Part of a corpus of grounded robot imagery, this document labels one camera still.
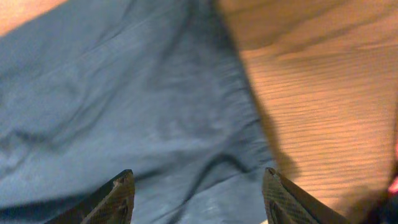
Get navy blue shorts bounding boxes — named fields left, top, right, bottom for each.
left=1, top=0, right=274, bottom=224

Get red garment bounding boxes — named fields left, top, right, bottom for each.
left=387, top=146, right=398, bottom=195

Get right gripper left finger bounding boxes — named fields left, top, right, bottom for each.
left=45, top=169, right=135, bottom=224

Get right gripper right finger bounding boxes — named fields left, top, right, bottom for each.
left=262, top=167, right=349, bottom=224

